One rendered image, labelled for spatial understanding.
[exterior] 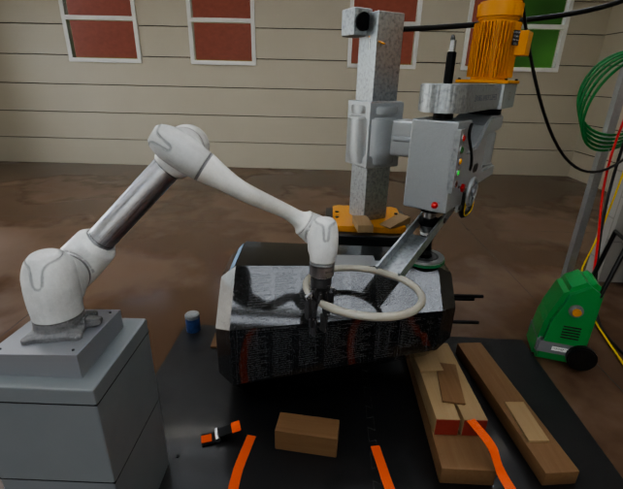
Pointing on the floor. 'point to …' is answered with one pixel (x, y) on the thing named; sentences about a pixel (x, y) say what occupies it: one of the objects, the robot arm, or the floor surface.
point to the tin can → (192, 321)
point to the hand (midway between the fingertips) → (317, 325)
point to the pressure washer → (572, 314)
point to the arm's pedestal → (81, 422)
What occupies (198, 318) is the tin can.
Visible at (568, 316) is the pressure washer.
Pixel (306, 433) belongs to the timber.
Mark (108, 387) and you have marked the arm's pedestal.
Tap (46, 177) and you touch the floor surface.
